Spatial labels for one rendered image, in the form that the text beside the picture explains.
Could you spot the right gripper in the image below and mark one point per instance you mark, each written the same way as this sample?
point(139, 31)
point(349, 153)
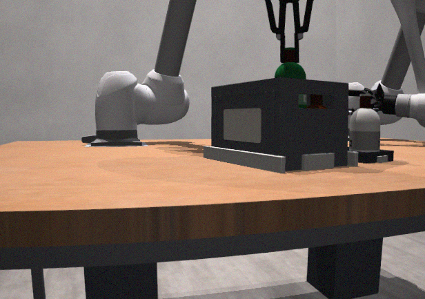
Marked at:
point(299, 31)

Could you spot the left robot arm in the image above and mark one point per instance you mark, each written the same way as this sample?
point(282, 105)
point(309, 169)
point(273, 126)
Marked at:
point(412, 21)

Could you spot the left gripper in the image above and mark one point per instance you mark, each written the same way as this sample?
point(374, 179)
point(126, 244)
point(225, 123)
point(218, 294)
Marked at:
point(387, 106)

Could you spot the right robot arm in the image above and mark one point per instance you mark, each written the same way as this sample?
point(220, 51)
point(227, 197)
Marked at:
point(122, 104)

